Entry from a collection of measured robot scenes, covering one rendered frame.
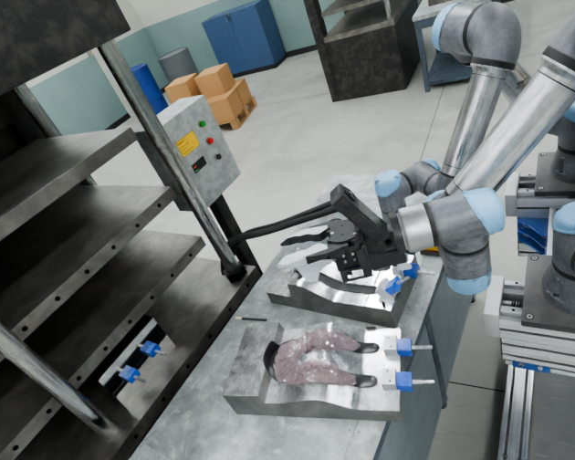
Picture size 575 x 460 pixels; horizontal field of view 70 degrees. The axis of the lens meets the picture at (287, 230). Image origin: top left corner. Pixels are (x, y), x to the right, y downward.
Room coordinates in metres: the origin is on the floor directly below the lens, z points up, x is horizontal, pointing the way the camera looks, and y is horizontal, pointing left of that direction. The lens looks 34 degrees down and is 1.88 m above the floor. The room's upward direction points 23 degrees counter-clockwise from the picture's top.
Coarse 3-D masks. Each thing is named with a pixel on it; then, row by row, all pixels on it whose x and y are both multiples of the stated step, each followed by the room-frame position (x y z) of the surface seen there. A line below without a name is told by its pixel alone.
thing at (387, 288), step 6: (408, 276) 0.86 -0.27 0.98; (384, 282) 0.92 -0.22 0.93; (390, 282) 0.91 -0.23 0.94; (396, 282) 0.89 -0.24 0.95; (402, 282) 0.87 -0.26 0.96; (378, 288) 0.92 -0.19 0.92; (384, 288) 0.91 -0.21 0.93; (390, 288) 0.89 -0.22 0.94; (396, 288) 0.87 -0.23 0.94; (378, 294) 0.92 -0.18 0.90; (384, 294) 0.90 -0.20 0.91; (390, 294) 0.89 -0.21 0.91
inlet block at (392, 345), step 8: (384, 336) 0.78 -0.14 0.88; (392, 336) 0.77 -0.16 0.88; (384, 344) 0.75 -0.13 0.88; (392, 344) 0.74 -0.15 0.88; (400, 344) 0.74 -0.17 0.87; (408, 344) 0.73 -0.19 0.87; (384, 352) 0.74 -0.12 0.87; (392, 352) 0.73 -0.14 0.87; (400, 352) 0.72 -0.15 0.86; (408, 352) 0.71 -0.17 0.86
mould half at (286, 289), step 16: (288, 272) 1.25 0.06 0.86; (336, 272) 1.10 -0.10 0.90; (352, 272) 1.08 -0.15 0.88; (384, 272) 1.01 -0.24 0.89; (272, 288) 1.20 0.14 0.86; (288, 288) 1.11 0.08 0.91; (304, 288) 1.06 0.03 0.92; (320, 288) 1.04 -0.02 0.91; (400, 288) 0.92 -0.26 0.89; (288, 304) 1.13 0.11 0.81; (304, 304) 1.08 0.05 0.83; (320, 304) 1.03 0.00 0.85; (336, 304) 0.98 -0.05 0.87; (352, 304) 0.94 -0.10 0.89; (368, 304) 0.91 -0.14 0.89; (400, 304) 0.90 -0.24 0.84; (368, 320) 0.91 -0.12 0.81; (384, 320) 0.87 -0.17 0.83
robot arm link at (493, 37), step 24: (480, 24) 0.91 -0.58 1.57; (504, 24) 0.88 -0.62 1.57; (480, 48) 0.89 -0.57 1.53; (504, 48) 0.85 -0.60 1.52; (480, 72) 0.88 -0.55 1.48; (504, 72) 0.85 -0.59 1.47; (480, 96) 0.86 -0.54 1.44; (456, 120) 0.90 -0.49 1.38; (480, 120) 0.85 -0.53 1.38; (456, 144) 0.86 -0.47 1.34; (456, 168) 0.84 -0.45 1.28; (432, 192) 0.88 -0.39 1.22
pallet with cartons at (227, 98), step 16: (224, 64) 6.14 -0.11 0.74; (176, 80) 6.42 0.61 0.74; (192, 80) 6.22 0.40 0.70; (208, 80) 5.96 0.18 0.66; (224, 80) 5.94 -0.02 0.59; (240, 80) 6.19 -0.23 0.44; (176, 96) 6.21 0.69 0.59; (192, 96) 6.08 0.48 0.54; (208, 96) 6.01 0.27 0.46; (224, 96) 5.75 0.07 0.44; (240, 96) 5.96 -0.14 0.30; (224, 112) 5.67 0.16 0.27; (240, 112) 5.78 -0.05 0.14
